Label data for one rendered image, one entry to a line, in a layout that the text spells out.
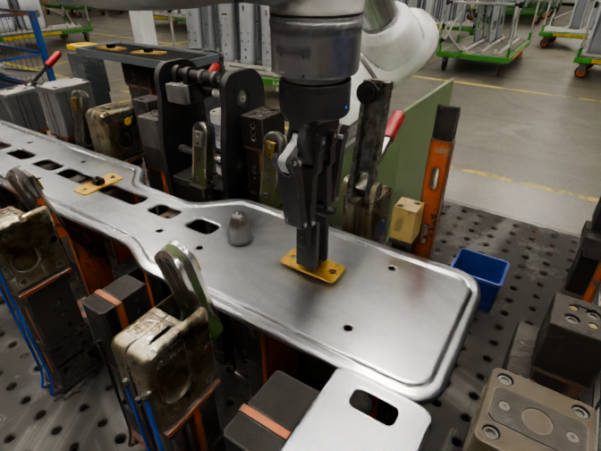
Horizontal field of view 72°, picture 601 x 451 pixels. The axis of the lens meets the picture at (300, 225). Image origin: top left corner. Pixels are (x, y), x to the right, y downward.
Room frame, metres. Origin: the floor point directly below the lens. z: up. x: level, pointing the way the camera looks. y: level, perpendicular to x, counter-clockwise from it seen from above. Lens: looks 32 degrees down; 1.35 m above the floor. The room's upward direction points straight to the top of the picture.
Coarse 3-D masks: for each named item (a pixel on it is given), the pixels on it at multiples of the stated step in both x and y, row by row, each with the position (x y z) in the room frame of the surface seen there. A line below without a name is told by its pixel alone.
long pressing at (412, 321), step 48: (48, 144) 0.90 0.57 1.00; (48, 192) 0.66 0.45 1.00; (96, 192) 0.66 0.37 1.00; (144, 192) 0.66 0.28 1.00; (144, 240) 0.51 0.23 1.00; (192, 240) 0.51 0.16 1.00; (288, 240) 0.51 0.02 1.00; (336, 240) 0.51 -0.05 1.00; (240, 288) 0.40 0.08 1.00; (288, 288) 0.40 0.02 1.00; (336, 288) 0.40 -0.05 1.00; (384, 288) 0.40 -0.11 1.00; (432, 288) 0.40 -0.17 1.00; (288, 336) 0.32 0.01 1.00; (336, 336) 0.32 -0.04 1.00; (384, 336) 0.32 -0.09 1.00; (432, 336) 0.32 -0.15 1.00; (384, 384) 0.26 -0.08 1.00; (432, 384) 0.26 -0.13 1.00
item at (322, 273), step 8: (288, 256) 0.46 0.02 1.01; (288, 264) 0.44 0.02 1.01; (296, 264) 0.44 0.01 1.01; (320, 264) 0.44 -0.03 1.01; (328, 264) 0.44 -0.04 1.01; (336, 264) 0.44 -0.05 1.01; (304, 272) 0.43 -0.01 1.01; (312, 272) 0.42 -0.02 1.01; (320, 272) 0.42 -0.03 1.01; (328, 272) 0.42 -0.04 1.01; (336, 272) 0.42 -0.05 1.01; (328, 280) 0.41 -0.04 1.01
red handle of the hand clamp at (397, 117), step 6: (396, 114) 0.65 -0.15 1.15; (402, 114) 0.65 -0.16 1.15; (390, 120) 0.64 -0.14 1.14; (396, 120) 0.64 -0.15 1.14; (402, 120) 0.65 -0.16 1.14; (390, 126) 0.63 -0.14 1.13; (396, 126) 0.63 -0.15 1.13; (390, 132) 0.62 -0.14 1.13; (396, 132) 0.63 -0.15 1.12; (390, 138) 0.62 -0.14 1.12; (384, 144) 0.61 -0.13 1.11; (390, 144) 0.62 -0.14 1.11; (384, 150) 0.60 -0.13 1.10; (384, 156) 0.60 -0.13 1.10; (366, 174) 0.57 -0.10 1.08; (360, 180) 0.56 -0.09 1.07; (366, 180) 0.56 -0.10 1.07; (360, 186) 0.55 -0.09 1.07; (366, 186) 0.55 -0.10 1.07; (360, 192) 0.55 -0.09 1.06
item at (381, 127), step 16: (368, 80) 0.58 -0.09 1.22; (384, 80) 0.58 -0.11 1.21; (368, 96) 0.54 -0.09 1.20; (384, 96) 0.56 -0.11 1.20; (368, 112) 0.58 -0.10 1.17; (384, 112) 0.56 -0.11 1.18; (368, 128) 0.57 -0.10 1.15; (384, 128) 0.56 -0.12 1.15; (368, 144) 0.57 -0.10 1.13; (352, 160) 0.57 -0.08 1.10; (368, 160) 0.56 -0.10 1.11; (352, 176) 0.56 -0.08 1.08; (368, 176) 0.55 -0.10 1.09; (352, 192) 0.56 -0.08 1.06; (368, 192) 0.54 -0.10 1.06
